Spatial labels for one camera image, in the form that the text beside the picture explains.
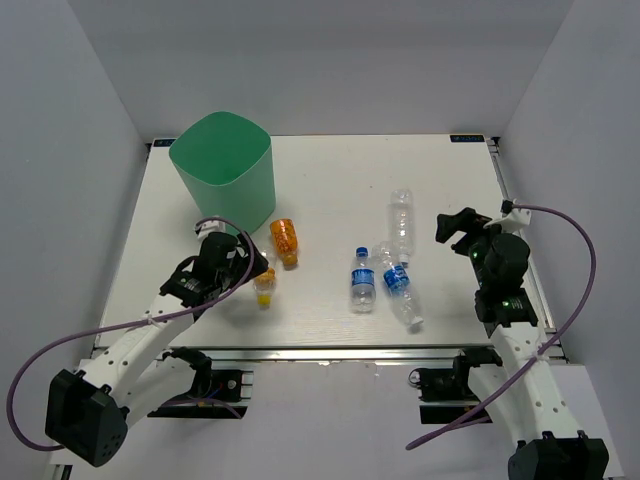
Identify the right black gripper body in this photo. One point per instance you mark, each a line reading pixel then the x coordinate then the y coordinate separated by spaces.
pixel 475 247

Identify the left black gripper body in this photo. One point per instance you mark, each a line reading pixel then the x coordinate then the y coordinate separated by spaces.
pixel 234 276

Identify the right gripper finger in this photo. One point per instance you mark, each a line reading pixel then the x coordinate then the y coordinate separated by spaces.
pixel 447 226
pixel 468 221

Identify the clear bottle yellow cap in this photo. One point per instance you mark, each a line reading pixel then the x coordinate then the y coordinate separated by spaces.
pixel 264 287

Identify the orange plastic bottle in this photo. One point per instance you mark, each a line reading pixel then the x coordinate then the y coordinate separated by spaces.
pixel 285 241

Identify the blue cap water bottle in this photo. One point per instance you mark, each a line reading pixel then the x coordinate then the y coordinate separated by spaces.
pixel 362 290

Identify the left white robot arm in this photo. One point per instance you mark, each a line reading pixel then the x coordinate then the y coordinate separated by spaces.
pixel 90 411

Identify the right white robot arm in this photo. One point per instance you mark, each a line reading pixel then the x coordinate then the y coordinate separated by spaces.
pixel 513 379

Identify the green plastic bin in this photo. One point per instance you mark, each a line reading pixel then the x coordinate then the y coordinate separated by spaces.
pixel 226 164

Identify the clear unlabelled plastic bottle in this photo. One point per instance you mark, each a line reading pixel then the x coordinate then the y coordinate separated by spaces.
pixel 401 224

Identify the crushed blue label bottle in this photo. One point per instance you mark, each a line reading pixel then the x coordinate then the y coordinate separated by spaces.
pixel 403 299

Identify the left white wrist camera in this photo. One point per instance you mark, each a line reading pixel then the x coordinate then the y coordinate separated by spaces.
pixel 206 226

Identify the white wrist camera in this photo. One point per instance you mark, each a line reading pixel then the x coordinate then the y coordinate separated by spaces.
pixel 206 226
pixel 513 218

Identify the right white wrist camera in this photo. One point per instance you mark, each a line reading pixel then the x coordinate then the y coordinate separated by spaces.
pixel 513 218

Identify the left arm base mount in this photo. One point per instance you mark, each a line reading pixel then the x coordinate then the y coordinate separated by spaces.
pixel 215 392

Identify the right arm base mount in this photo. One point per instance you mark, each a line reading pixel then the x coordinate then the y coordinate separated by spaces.
pixel 444 393

